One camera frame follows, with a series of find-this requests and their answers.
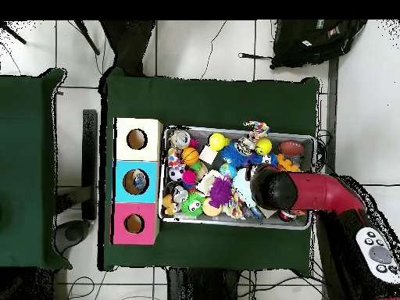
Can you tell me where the mint green knitted cloth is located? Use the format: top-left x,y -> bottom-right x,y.
230,167 -> 259,210

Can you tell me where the colourful polka dot cloth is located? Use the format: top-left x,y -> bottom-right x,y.
224,193 -> 248,220

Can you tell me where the wooden box with three holes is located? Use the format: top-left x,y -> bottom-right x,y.
112,117 -> 164,246

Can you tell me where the clear mesh bin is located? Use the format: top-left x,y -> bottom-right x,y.
159,124 -> 316,231

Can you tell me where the small orange basketball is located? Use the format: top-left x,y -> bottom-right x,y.
181,147 -> 200,166

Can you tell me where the purple spiky ball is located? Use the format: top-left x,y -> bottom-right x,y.
209,176 -> 234,209

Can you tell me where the dark green table cloth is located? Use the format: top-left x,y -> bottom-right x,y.
99,66 -> 321,273
0,67 -> 69,271

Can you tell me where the blue fuzzy toy with eyes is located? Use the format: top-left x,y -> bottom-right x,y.
259,152 -> 280,168

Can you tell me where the orange plastic building block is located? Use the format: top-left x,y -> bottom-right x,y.
277,154 -> 302,173

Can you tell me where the small brown football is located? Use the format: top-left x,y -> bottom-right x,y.
278,140 -> 306,158

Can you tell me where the black backpack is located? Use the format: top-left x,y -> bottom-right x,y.
270,20 -> 369,70

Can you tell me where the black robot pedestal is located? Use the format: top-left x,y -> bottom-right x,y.
163,267 -> 251,300

